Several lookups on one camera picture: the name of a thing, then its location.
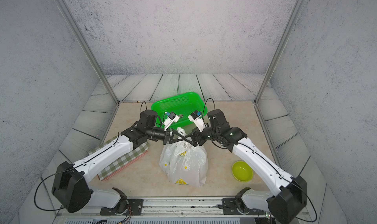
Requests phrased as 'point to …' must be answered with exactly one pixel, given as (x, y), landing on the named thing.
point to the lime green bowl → (242, 171)
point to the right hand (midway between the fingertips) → (189, 135)
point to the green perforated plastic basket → (182, 105)
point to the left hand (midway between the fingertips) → (184, 140)
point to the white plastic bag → (184, 163)
